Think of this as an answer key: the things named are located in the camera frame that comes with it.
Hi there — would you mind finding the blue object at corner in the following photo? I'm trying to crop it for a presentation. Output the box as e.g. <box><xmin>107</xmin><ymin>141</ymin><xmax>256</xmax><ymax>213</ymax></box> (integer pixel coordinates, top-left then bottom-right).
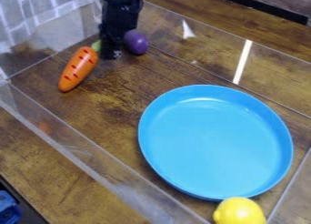
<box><xmin>0</xmin><ymin>190</ymin><xmax>22</xmax><ymax>224</ymax></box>

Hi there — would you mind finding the blue round tray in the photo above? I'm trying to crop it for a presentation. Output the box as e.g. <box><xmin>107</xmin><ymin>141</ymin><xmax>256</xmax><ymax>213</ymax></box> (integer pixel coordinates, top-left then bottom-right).
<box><xmin>139</xmin><ymin>85</ymin><xmax>294</xmax><ymax>200</ymax></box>

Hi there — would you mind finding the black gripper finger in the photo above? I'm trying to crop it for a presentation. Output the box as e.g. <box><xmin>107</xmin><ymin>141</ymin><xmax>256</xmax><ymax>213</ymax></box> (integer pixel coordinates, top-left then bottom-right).
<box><xmin>101</xmin><ymin>38</ymin><xmax>123</xmax><ymax>60</ymax></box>

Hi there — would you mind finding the yellow toy lemon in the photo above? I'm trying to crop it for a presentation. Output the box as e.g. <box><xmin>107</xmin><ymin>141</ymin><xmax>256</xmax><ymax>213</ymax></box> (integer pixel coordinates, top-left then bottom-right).
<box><xmin>213</xmin><ymin>197</ymin><xmax>268</xmax><ymax>224</ymax></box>

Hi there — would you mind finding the purple toy eggplant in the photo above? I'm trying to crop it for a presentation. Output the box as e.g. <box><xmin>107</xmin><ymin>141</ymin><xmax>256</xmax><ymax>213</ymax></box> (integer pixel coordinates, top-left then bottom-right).
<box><xmin>125</xmin><ymin>30</ymin><xmax>150</xmax><ymax>56</ymax></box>

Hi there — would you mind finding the orange toy carrot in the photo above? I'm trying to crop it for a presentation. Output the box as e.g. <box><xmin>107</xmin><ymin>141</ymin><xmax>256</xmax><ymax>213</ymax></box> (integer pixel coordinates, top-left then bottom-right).
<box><xmin>59</xmin><ymin>40</ymin><xmax>102</xmax><ymax>92</ymax></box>

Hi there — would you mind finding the clear acrylic enclosure wall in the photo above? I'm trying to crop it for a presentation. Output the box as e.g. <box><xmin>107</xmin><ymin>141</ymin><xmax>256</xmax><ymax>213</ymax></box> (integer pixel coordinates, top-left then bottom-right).
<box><xmin>0</xmin><ymin>0</ymin><xmax>311</xmax><ymax>224</ymax></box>

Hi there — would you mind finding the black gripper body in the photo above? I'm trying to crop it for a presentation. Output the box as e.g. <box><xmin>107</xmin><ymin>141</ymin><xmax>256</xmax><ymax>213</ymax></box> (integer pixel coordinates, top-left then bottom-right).
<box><xmin>99</xmin><ymin>0</ymin><xmax>145</xmax><ymax>42</ymax></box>

